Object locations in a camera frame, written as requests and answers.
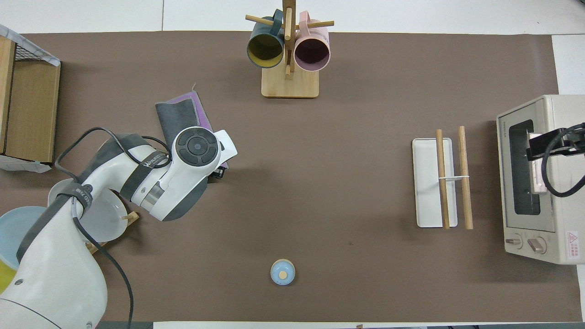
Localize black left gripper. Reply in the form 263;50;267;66
208;164;229;184

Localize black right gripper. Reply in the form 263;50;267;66
526;129;585;162

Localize purple and grey towel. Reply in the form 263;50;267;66
155;90;229;170

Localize white rack with wooden bars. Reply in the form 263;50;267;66
412;126;474;230

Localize beige toaster oven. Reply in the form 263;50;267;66
496;95;585;265

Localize wooden plate stand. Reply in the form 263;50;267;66
85;211;140;255

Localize brown table mat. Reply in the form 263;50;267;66
0;31;582;323

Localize wooden mug tree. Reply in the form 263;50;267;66
245;0;335;99

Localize small blue call bell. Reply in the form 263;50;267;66
270;259;296;286

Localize grey plate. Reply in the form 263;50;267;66
48;178;129;243

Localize dark teal mug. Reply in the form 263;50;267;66
247;9;286;69

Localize pink mug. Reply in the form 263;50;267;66
294;11;331;72

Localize wooden shelf box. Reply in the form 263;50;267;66
0;36;61;164

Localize light blue plate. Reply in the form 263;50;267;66
0;206;49;271

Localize yellow plate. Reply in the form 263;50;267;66
0;258;19;296

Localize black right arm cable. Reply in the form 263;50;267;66
541;122;585;198

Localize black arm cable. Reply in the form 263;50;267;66
55;127;172;329
541;122;585;198

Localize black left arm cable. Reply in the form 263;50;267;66
55;127;172;329

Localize black wire basket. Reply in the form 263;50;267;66
14;42;41;63

